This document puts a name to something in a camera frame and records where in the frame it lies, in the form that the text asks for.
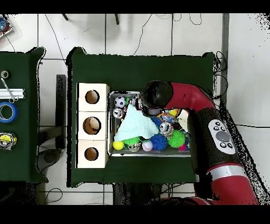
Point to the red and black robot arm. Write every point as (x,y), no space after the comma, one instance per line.
(189,97)

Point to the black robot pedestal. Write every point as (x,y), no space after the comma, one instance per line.
(137,194)

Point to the black tripod leg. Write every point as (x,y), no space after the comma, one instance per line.
(117,19)
(65,17)

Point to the dark green table cloth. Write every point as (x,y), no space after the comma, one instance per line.
(19,164)
(126,71)

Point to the mint green cloth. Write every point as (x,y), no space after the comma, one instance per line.
(135,126)

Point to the wooden box with three holes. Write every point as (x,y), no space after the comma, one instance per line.
(92,112)

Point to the green spiky ball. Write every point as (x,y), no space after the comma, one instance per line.
(176,138)

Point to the grey tape roll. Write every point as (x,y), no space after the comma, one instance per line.
(2,74)

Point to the yellow ball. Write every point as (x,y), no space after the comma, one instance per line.
(118,145)

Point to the aluminium rail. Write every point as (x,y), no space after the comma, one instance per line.
(19,93)

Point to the silver scissors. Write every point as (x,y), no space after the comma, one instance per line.
(8,90)

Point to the blue tape roll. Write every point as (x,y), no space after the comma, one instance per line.
(14,112)

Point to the blue spiky ball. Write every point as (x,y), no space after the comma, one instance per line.
(158,142)

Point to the white baseball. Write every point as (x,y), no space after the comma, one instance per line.
(147,146)

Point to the yellow tape measure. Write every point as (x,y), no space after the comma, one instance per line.
(6,141)

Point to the tray with blue object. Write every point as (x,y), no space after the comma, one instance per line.
(4,29)

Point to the crushed silver can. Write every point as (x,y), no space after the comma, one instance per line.
(118,113)

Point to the silver robot toy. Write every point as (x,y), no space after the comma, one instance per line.
(133,101)

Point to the black and white soccer ball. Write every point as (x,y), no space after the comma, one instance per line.
(120,102)

